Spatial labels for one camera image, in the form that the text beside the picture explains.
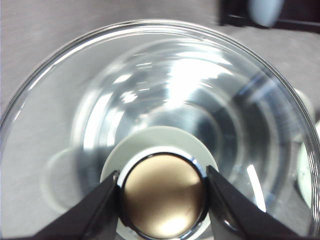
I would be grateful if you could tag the blue plate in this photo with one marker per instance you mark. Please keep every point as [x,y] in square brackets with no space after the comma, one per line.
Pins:
[265,12]

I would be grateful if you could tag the glass steamer lid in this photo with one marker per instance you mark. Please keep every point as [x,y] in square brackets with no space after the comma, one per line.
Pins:
[46,100]

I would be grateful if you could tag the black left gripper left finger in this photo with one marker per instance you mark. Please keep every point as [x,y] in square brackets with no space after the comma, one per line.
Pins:
[94,216]

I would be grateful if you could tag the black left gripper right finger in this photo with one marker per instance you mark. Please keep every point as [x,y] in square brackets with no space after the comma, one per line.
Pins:
[236,217]

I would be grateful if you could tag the green electric steamer pot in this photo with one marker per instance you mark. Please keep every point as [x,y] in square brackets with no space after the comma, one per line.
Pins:
[161,140]

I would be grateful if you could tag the black plate rack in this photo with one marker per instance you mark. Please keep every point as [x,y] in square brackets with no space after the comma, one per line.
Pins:
[296,14]

